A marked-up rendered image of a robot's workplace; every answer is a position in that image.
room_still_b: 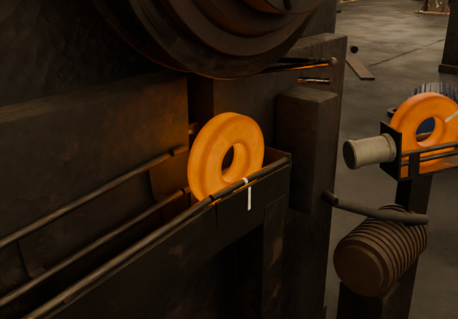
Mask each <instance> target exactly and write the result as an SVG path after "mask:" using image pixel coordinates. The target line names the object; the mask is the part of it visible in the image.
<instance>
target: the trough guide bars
mask: <svg viewBox="0 0 458 319"><path fill-rule="evenodd" d="M432 133H433V132H427V133H423V134H417V135H416V140H420V139H424V138H428V137H430V135H431V134H432ZM457 146H458V140H455V141H451V142H445V143H442V144H438V145H431V146H428V147H422V148H418V149H412V150H409V151H402V152H401V158H403V157H408V156H409V159H406V160H402V161H401V167H402V166H408V176H409V180H411V179H417V178H419V167H420V163H421V162H427V161H431V160H436V159H440V158H444V157H450V156H454V155H458V149H454V150H450V151H445V152H441V153H435V154H431V155H425V156H422V157H420V154H421V153H428V152H431V151H437V150H441V149H447V148H451V147H457Z"/></svg>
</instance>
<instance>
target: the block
mask: <svg viewBox="0 0 458 319"><path fill-rule="evenodd" d="M338 111H339V96H338V94H336V93H332V92H328V91H322V90H318V89H312V88H308V87H302V86H298V87H295V88H292V89H288V90H286V91H283V92H281V93H279V94H278V96H277V117H276V136H275V149H277V150H280V151H284V152H286V153H291V160H292V167H291V169H290V192H289V206H288V208H291V209H294V210H295V211H298V212H301V213H304V214H306V215H314V214H315V213H317V212H318V211H320V210H321V209H323V208H324V207H325V206H327V205H328V203H327V202H326V201H324V200H323V199H322V198H321V195H322V192H323V191H324V189H325V190H328V191H329V192H330V193H331V189H332V180H333V166H334V157H335V142H336V134H337V119H338Z"/></svg>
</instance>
